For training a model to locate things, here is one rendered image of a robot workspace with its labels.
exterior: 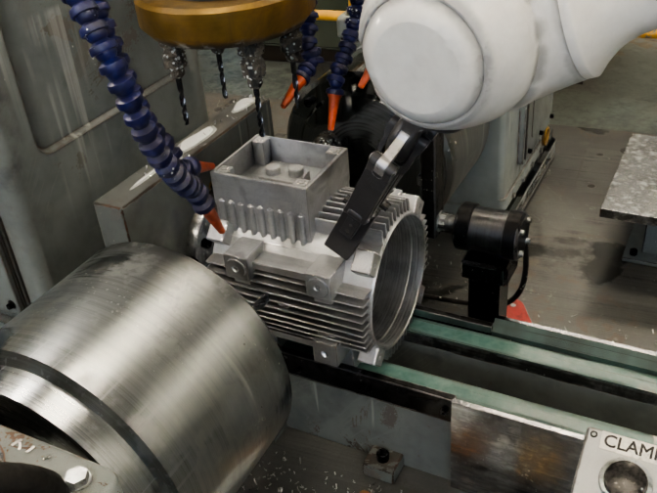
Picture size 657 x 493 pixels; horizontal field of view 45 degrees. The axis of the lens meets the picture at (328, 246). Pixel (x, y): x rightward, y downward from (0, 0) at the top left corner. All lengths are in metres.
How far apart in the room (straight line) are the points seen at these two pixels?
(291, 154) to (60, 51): 0.28
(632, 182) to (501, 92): 0.90
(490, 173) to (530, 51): 0.87
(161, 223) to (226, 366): 0.27
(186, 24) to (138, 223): 0.22
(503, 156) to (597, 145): 0.44
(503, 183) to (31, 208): 0.73
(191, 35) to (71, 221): 0.30
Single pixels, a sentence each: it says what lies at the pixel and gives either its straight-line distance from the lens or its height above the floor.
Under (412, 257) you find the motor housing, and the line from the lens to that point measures 0.96.
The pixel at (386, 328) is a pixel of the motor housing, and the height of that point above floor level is 0.94.
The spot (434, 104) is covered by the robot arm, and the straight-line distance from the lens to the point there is 0.42.
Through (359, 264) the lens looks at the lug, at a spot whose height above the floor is 1.08.
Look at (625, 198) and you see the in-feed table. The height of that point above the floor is 0.92.
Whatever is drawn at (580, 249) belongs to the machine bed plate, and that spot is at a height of 0.80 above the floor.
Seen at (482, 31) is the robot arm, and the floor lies 1.41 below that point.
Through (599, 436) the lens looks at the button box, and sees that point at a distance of 0.65.
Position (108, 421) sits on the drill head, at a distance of 0.61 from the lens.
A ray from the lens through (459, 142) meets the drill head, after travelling 1.08.
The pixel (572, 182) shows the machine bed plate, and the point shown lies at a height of 0.80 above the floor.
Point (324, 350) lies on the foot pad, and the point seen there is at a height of 0.98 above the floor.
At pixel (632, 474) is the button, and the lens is 0.63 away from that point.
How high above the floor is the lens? 1.54
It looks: 33 degrees down
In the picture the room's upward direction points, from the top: 5 degrees counter-clockwise
